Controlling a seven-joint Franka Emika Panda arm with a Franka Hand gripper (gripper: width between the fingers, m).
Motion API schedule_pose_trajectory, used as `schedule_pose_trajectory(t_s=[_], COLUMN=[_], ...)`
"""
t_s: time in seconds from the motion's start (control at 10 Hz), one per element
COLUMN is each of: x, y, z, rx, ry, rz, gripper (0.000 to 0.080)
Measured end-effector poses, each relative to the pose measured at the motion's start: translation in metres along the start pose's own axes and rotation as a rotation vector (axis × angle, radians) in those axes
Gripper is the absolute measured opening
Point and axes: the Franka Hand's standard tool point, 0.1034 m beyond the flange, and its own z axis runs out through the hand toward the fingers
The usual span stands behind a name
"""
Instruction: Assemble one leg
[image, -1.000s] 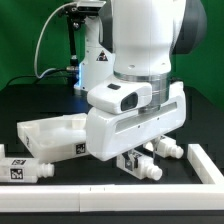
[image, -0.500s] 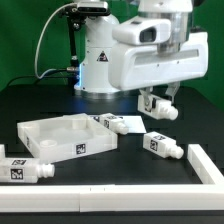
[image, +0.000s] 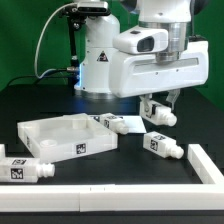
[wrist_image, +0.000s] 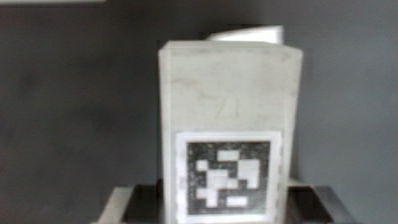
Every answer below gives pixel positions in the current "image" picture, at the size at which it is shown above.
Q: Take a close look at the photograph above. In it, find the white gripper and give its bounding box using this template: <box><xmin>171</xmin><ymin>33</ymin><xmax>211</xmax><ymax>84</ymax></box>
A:
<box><xmin>109</xmin><ymin>41</ymin><xmax>209</xmax><ymax>118</ymax></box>

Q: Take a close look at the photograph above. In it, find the white square tabletop part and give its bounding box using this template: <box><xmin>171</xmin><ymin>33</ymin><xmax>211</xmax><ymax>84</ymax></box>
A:
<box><xmin>17</xmin><ymin>113</ymin><xmax>118</xmax><ymax>163</ymax></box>

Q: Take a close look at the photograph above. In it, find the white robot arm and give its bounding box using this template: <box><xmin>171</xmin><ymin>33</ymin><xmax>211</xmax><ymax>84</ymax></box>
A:
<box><xmin>76</xmin><ymin>0</ymin><xmax>209</xmax><ymax>115</ymax></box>

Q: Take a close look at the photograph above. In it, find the white marker sheet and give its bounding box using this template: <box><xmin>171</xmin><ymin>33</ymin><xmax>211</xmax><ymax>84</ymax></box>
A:
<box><xmin>92</xmin><ymin>115</ymin><xmax>146</xmax><ymax>134</ymax></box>

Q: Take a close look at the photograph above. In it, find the white left fence stub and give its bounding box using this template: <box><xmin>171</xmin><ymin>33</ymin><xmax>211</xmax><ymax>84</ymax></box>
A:
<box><xmin>0</xmin><ymin>144</ymin><xmax>5</xmax><ymax>160</ymax></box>

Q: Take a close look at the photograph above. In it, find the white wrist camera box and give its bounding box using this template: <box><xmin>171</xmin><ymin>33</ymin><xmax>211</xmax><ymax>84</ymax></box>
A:
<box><xmin>113</xmin><ymin>26</ymin><xmax>168</xmax><ymax>55</ymax></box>

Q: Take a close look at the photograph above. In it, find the white right fence wall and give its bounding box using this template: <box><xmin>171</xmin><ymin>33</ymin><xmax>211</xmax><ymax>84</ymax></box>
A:
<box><xmin>187</xmin><ymin>144</ymin><xmax>224</xmax><ymax>184</ymax></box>

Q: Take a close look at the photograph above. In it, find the white fence wall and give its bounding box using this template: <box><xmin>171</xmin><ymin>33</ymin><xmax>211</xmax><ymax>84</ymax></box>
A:
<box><xmin>187</xmin><ymin>144</ymin><xmax>224</xmax><ymax>184</ymax></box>
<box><xmin>0</xmin><ymin>184</ymin><xmax>224</xmax><ymax>212</ymax></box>

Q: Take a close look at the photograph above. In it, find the white front fence wall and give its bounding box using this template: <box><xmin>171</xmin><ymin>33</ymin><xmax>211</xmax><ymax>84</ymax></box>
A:
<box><xmin>0</xmin><ymin>184</ymin><xmax>224</xmax><ymax>212</ymax></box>

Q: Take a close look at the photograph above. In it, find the black cable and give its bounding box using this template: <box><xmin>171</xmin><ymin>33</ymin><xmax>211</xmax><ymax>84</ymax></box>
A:
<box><xmin>3</xmin><ymin>67</ymin><xmax>78</xmax><ymax>91</ymax></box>

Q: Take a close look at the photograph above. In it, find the white cable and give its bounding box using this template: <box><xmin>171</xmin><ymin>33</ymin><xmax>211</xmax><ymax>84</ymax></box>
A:
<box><xmin>34</xmin><ymin>1</ymin><xmax>78</xmax><ymax>80</ymax></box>

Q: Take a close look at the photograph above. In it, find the grey camera on stand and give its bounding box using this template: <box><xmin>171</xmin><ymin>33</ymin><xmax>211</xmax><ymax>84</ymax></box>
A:
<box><xmin>77</xmin><ymin>1</ymin><xmax>110</xmax><ymax>16</ymax></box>

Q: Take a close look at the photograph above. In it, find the black camera stand pole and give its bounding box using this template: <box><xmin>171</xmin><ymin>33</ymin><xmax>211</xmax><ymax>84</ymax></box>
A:
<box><xmin>60</xmin><ymin>6</ymin><xmax>82</xmax><ymax>86</ymax></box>

